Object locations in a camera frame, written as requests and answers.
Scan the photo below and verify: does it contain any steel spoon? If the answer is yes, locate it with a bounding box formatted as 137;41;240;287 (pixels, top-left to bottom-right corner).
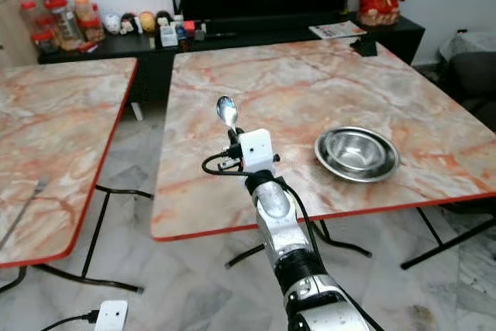
217;95;239;132

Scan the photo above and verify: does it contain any large marble-pattern folding table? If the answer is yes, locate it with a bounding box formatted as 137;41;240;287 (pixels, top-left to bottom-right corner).
150;34;496;271

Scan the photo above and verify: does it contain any black television cabinet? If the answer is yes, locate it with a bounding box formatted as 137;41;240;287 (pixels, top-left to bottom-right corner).
38;12;426;105

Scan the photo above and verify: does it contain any black remote control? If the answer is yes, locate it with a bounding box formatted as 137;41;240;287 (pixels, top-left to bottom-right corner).
197;30;238;40

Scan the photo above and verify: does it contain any small white box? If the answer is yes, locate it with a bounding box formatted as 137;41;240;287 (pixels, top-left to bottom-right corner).
159;24;179;47

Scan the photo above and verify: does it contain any stainless steel bowl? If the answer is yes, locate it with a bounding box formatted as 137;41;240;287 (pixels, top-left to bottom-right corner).
314;126;401;184

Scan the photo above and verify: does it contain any black-haired toy figure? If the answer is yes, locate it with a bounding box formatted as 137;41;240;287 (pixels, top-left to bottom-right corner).
157;10;176;30

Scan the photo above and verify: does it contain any yellow toy figure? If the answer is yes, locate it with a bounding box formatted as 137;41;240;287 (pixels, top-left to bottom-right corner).
139;10;158;34

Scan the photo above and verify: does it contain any dark-haired toy figure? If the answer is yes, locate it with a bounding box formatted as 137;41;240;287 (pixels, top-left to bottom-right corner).
120;12;140;36

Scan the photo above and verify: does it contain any printed magazine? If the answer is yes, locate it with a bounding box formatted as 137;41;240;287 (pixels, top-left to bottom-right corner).
308;20;367;40

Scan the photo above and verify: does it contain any small black box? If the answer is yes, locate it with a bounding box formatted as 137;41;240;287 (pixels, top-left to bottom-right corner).
350;34;380;57

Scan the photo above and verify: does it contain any white toy figure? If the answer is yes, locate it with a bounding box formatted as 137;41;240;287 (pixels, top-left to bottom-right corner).
102;14;122;36

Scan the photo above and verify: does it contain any orange-lid snack jar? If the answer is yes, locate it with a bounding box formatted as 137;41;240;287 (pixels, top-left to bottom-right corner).
73;0;106;43

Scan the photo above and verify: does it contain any tall red-lid plastic jar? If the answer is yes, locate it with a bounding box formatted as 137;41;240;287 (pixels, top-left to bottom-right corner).
43;0;83;50

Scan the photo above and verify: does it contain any short red-lid plastic jar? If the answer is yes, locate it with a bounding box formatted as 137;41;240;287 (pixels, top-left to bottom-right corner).
32;29;57;53

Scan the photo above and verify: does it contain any steel fork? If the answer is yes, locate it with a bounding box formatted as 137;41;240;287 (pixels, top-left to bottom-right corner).
2;178;49;248

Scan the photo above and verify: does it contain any slim red-lid plastic jar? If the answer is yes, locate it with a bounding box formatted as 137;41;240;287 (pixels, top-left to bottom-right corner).
21;0;44;38

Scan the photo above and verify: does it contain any light wooden cabinet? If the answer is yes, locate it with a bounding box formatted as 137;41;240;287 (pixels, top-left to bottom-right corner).
0;0;48;66

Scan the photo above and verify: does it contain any grey sofa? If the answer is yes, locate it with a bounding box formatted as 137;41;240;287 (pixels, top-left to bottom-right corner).
439;29;496;132

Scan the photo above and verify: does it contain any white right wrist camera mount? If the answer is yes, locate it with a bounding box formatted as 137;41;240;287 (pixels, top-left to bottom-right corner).
237;129;274;171

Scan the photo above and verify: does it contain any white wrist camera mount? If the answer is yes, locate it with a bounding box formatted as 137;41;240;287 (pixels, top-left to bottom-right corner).
237;129;274;171
94;300;129;331

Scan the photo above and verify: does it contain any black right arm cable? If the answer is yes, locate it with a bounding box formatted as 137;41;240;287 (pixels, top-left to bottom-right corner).
201;152;328;262

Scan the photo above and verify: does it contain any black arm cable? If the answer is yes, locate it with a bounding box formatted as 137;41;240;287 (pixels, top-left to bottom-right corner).
201;152;328;262
39;310;99;331

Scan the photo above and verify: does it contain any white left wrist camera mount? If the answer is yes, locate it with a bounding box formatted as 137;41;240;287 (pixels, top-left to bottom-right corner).
94;300;129;331

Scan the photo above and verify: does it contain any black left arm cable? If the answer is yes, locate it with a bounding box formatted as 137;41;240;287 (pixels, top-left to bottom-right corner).
39;310;99;331

